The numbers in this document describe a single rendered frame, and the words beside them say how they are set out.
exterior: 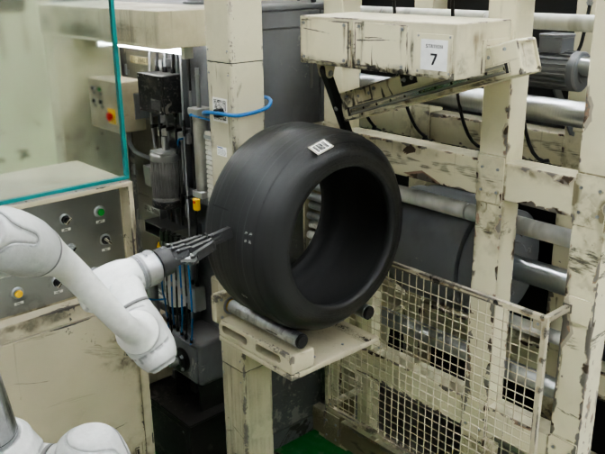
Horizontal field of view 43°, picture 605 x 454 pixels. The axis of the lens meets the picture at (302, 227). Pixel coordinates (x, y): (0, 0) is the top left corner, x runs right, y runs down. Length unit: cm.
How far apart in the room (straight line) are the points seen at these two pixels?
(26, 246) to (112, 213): 129
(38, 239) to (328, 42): 128
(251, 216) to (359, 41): 62
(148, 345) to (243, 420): 101
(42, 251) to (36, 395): 131
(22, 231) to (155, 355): 60
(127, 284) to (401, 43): 98
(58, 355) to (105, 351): 17
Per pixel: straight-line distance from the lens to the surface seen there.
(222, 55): 235
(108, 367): 273
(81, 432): 173
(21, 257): 135
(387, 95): 241
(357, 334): 249
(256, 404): 275
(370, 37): 225
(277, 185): 202
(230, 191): 212
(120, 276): 187
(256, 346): 237
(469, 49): 211
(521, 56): 214
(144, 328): 178
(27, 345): 256
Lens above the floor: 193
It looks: 19 degrees down
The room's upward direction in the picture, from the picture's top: 1 degrees counter-clockwise
